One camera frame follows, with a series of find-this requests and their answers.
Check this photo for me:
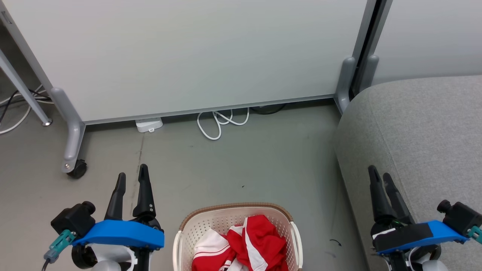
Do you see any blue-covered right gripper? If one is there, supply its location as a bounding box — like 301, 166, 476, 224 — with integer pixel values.
368, 165, 469, 271

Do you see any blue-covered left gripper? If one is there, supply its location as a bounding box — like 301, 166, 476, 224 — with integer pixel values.
71, 164, 165, 271

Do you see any red and white garment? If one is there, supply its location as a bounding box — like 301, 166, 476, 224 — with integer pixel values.
192, 215, 290, 271

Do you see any grey fabric sofa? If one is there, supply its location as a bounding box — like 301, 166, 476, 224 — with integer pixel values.
334, 75, 482, 271

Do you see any white power adapter box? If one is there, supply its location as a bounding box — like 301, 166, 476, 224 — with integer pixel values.
135, 117, 163, 133

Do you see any white plastic laundry basket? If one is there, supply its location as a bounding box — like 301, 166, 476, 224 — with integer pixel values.
172, 202, 304, 271

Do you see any grey partition foot with caster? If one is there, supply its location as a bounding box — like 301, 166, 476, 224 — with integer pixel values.
50, 87, 88, 179

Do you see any large white partition panel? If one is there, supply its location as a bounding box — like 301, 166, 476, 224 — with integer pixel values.
0, 0, 378, 125

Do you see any grey metal table leg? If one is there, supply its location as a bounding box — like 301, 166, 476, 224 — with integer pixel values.
0, 48, 53, 127

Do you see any teal plug with grey cable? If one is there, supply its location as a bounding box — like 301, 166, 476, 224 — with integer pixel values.
43, 230, 76, 271

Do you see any looped white cable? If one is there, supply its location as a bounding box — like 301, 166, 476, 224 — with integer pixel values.
197, 108, 250, 141

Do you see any white floor cable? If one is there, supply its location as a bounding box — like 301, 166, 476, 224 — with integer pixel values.
0, 84, 50, 135

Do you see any black cable under partition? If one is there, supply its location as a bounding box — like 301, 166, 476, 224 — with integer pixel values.
250, 103, 287, 115

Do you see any black floor cable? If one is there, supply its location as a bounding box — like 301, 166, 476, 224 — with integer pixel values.
0, 85, 52, 125

